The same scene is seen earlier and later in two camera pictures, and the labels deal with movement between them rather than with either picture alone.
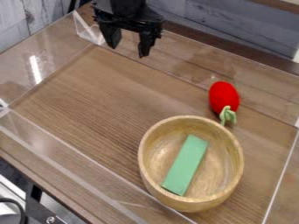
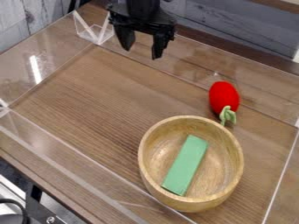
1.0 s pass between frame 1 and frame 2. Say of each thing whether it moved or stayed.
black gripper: moved
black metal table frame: stayed
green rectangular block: stayed
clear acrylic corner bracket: stayed
